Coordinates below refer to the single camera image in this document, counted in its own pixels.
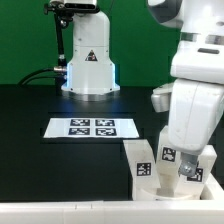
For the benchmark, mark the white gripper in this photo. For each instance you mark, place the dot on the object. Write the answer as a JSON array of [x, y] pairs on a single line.
[[195, 101]]

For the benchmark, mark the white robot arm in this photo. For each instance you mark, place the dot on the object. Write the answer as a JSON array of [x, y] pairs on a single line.
[[90, 72]]

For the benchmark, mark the white L-shaped fence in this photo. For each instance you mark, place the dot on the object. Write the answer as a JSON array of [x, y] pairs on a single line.
[[208, 210]]

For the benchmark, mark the white marker sheet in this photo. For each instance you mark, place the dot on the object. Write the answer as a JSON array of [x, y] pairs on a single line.
[[91, 128]]

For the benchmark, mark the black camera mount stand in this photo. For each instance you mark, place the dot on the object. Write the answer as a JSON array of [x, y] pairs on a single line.
[[63, 13]]

